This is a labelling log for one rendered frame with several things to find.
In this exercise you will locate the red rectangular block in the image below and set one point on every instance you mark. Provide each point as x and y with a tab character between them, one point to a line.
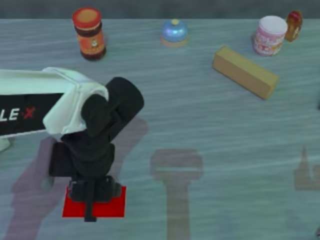
110	207

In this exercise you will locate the red-lidded sauce jar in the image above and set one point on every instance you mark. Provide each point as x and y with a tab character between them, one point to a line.
89	33

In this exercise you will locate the blue service bell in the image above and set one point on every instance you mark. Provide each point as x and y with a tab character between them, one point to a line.
174	33

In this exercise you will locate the tan wooden block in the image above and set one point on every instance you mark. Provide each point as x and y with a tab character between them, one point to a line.
245	72

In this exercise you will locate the pink and white cup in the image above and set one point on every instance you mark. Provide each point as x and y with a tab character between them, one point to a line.
270	36

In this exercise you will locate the dark object at table edge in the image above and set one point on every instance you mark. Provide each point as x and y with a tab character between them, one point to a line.
318	102

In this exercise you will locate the small amber bottle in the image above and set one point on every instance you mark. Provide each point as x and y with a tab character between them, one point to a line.
294	26

